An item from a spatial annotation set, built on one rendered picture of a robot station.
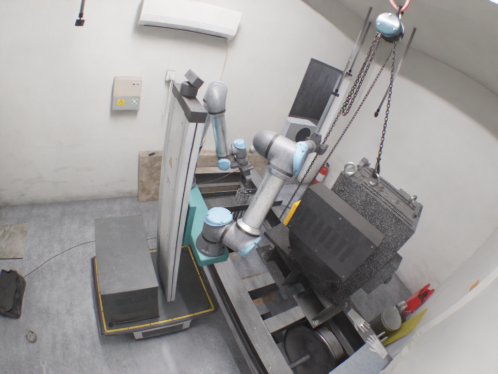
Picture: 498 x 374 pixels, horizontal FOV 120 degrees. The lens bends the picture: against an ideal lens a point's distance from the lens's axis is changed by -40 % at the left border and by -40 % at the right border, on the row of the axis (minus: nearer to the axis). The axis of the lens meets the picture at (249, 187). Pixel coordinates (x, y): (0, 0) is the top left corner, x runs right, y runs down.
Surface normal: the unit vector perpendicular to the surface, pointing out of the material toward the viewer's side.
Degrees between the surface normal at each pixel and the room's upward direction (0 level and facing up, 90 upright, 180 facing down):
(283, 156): 69
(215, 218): 8
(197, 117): 90
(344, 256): 90
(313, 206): 90
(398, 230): 90
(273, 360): 0
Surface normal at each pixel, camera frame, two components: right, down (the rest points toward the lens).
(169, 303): 0.29, -0.77
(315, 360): -0.85, 0.07
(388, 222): -0.71, 0.22
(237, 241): -0.32, 0.07
